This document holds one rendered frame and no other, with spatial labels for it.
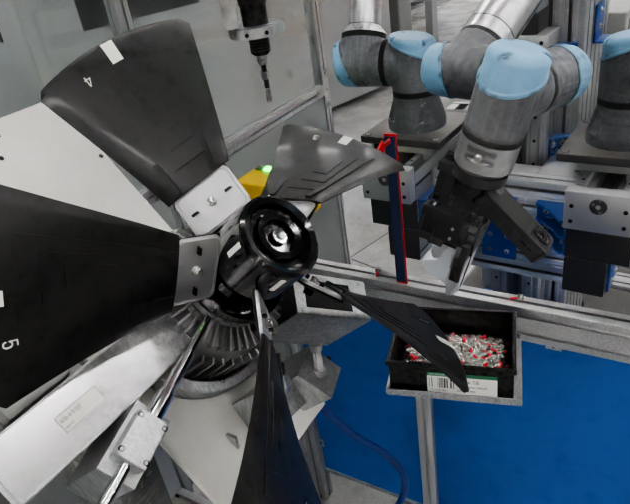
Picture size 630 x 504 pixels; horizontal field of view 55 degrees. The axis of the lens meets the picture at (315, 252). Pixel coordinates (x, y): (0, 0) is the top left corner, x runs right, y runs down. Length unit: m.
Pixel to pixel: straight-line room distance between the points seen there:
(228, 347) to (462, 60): 0.51
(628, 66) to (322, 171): 0.71
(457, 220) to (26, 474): 0.58
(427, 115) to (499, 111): 0.87
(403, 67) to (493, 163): 0.83
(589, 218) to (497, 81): 0.71
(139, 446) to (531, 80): 0.60
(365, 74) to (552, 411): 0.90
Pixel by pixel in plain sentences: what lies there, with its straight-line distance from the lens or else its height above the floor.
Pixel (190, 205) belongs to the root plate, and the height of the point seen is 1.25.
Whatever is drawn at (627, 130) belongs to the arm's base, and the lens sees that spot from 1.45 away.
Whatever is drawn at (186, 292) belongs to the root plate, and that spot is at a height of 1.18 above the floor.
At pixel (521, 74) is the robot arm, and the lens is 0.73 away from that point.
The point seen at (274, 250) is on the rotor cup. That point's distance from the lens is 0.76.
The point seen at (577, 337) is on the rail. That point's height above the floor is 0.82.
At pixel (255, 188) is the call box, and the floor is 1.06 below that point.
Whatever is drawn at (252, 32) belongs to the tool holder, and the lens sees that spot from 0.78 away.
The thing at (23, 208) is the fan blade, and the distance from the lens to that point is 0.67.
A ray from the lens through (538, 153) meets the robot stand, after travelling 1.64.
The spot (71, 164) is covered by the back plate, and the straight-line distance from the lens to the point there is 1.06.
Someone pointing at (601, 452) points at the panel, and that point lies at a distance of 1.46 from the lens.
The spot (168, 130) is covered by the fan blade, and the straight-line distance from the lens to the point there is 0.86.
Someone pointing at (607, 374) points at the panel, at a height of 0.73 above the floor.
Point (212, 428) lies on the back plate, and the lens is 0.96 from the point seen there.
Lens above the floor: 1.58
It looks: 30 degrees down
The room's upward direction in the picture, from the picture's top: 9 degrees counter-clockwise
